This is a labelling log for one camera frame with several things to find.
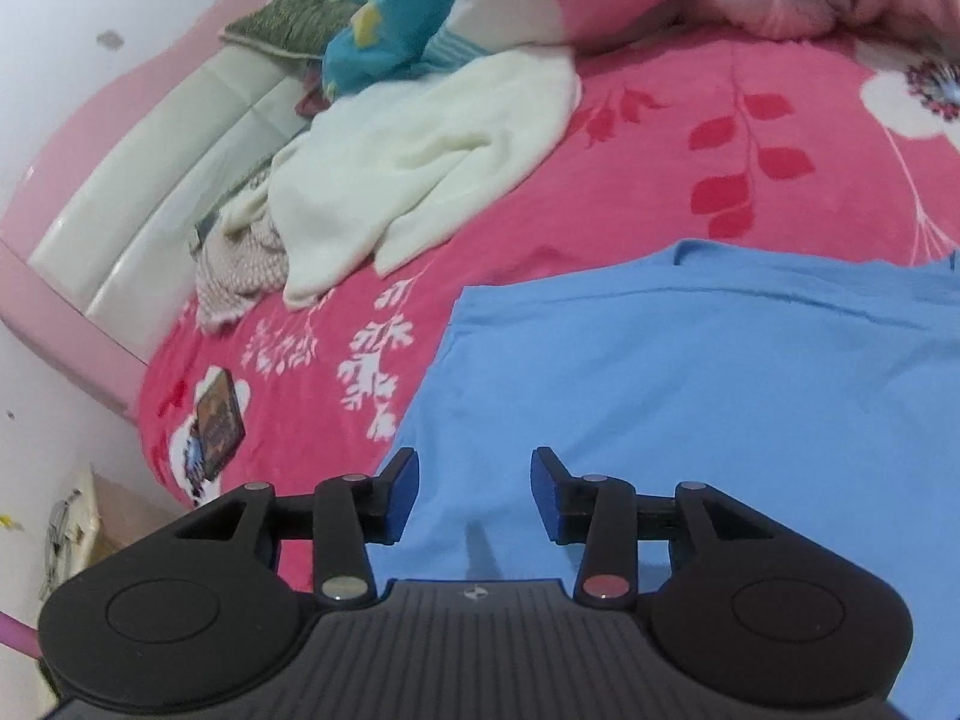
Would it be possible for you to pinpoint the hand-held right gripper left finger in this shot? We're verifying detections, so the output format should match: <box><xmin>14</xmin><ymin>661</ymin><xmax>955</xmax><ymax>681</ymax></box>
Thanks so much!
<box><xmin>174</xmin><ymin>448</ymin><xmax>419</xmax><ymax>606</ymax></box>

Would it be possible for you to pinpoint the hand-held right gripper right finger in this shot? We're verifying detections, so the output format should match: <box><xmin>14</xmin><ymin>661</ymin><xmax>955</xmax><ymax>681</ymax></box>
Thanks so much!
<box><xmin>531</xmin><ymin>446</ymin><xmax>773</xmax><ymax>607</ymax></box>

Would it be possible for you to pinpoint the blue printed t-shirt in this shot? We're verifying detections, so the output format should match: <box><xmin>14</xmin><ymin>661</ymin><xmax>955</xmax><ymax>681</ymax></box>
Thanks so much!
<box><xmin>364</xmin><ymin>238</ymin><xmax>960</xmax><ymax>720</ymax></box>

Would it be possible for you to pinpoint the dark illustrated book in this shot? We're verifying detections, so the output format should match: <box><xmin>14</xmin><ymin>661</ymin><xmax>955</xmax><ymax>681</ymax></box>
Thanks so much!
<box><xmin>192</xmin><ymin>366</ymin><xmax>250</xmax><ymax>482</ymax></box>

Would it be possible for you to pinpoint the beige crochet cloth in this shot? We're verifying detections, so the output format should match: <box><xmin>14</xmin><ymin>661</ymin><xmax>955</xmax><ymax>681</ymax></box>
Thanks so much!
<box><xmin>190</xmin><ymin>165</ymin><xmax>291</xmax><ymax>332</ymax></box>

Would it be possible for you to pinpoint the light wooden nightstand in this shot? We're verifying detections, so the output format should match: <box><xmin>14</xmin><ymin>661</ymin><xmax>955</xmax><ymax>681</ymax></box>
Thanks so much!
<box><xmin>41</xmin><ymin>465</ymin><xmax>182</xmax><ymax>602</ymax></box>

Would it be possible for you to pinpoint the pink floral bedsheet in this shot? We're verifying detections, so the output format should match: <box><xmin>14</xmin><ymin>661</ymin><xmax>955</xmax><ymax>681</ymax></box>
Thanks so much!
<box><xmin>135</xmin><ymin>37</ymin><xmax>960</xmax><ymax>593</ymax></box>

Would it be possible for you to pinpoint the pink and white headboard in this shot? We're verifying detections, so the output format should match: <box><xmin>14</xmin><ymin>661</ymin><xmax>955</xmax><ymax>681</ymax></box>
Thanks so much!
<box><xmin>0</xmin><ymin>0</ymin><xmax>357</xmax><ymax>421</ymax></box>

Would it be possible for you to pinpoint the pink stick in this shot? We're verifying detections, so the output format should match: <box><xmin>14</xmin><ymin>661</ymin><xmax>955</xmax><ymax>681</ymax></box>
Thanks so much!
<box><xmin>0</xmin><ymin>610</ymin><xmax>40</xmax><ymax>655</ymax></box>

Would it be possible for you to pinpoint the blue dotted plush toy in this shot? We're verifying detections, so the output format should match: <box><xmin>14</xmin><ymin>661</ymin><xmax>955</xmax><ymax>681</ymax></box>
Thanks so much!
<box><xmin>321</xmin><ymin>0</ymin><xmax>497</xmax><ymax>96</ymax></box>

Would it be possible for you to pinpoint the green textured cushion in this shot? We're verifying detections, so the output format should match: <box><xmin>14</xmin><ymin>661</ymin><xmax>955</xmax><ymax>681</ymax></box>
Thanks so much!
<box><xmin>220</xmin><ymin>0</ymin><xmax>362</xmax><ymax>62</ymax></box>

